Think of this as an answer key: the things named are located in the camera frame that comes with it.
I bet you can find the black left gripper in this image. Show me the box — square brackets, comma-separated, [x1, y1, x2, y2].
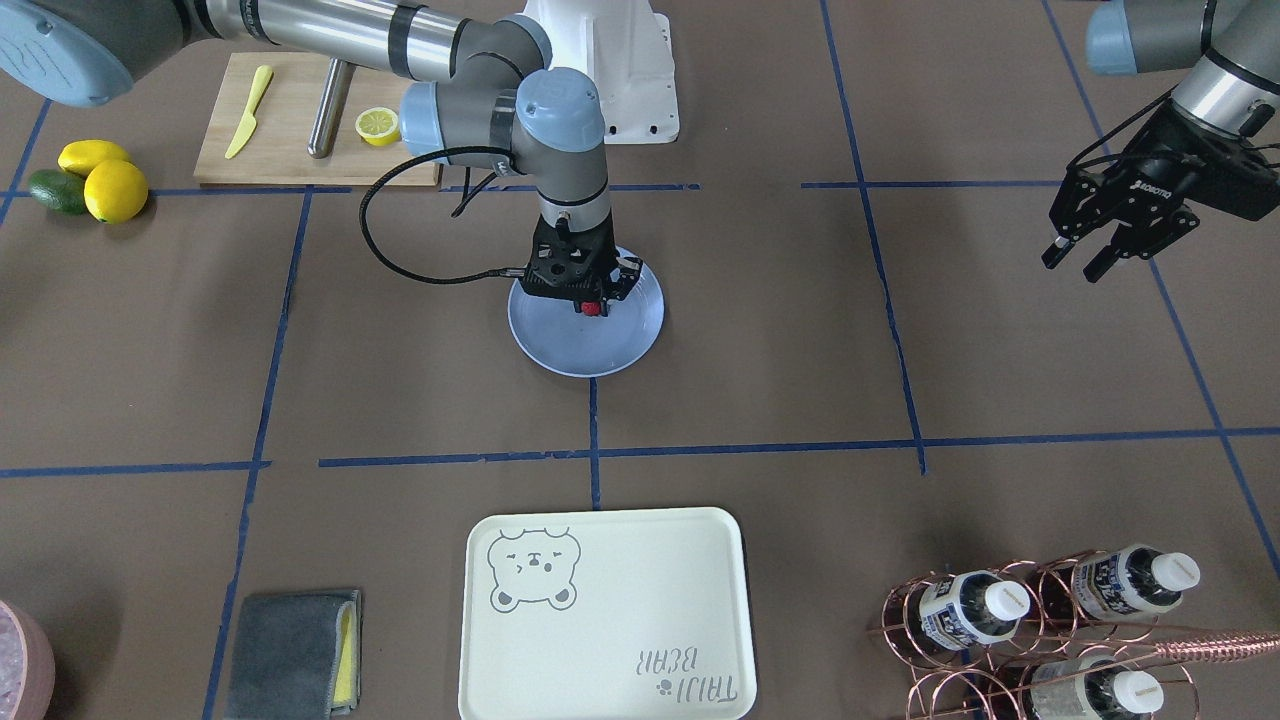
[1039, 95, 1277, 283]

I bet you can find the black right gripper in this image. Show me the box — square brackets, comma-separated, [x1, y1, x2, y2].
[522, 215, 641, 316]

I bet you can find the blue round plate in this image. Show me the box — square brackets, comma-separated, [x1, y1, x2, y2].
[507, 265, 666, 378]

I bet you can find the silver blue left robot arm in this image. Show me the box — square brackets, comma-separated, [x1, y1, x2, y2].
[1042, 1, 1279, 282]

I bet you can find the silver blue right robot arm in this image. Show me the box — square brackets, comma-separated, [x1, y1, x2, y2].
[1, 1, 644, 316]

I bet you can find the half lemon slice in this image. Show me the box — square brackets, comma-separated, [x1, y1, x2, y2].
[355, 106, 401, 147]

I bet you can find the cream bear tray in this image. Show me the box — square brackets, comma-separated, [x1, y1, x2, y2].
[458, 507, 758, 719]

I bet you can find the steel cylinder tool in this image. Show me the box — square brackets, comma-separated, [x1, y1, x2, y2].
[307, 58, 355, 160]

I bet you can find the wooden cutting board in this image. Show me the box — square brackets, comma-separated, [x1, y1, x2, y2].
[195, 53, 411, 186]

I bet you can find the bottle with white cap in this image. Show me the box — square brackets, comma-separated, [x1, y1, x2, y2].
[916, 570, 1032, 651]

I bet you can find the yellow plastic knife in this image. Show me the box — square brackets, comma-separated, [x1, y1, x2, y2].
[223, 65, 274, 160]

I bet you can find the grey folded cloth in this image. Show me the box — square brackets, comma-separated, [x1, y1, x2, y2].
[224, 588, 364, 719]

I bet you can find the yellow lemon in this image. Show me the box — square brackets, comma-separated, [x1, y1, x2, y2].
[84, 159, 150, 224]
[58, 138, 131, 178]

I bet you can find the green lime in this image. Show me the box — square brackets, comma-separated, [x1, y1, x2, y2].
[28, 169, 88, 217]

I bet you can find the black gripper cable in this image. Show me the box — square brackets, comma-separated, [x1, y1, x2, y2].
[360, 147, 541, 286]

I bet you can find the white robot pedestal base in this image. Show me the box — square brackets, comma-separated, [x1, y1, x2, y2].
[522, 1, 681, 145]

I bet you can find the copper wire bottle rack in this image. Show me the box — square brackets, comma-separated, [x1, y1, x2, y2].
[865, 571, 1277, 719]

